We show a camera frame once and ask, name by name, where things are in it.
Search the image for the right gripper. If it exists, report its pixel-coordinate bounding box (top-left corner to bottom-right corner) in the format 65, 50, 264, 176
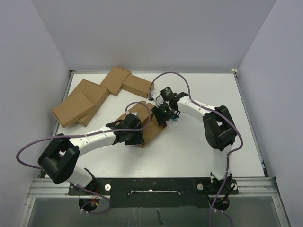
152, 102, 174, 125

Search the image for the cardboard box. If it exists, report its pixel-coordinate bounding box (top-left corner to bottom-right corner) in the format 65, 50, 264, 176
67, 79, 109, 127
51, 92, 95, 128
114, 101, 165, 148
122, 74, 154, 99
100, 67, 131, 96

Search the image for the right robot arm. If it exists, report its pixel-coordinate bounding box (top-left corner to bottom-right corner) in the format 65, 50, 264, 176
151, 87, 236, 193

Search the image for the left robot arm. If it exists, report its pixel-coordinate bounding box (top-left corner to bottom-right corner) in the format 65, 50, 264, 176
37, 112, 143, 194

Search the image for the folded cardboard box front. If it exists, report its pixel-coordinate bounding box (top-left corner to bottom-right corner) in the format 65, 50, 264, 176
51, 92, 95, 128

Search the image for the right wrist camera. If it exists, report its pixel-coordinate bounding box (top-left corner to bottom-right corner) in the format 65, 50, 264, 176
148, 93, 164, 107

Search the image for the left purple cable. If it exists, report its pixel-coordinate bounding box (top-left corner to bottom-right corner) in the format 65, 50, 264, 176
16, 101, 152, 215

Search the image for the purple cable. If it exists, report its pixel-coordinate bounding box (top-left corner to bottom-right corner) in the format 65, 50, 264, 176
16, 101, 152, 215
148, 71, 244, 227

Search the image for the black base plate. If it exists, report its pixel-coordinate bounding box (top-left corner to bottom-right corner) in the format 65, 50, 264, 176
67, 170, 239, 214

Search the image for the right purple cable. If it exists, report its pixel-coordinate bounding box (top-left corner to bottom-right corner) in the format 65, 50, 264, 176
148, 71, 244, 227

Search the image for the aluminium table frame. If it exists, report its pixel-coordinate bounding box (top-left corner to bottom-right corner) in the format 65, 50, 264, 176
21, 73, 289, 227

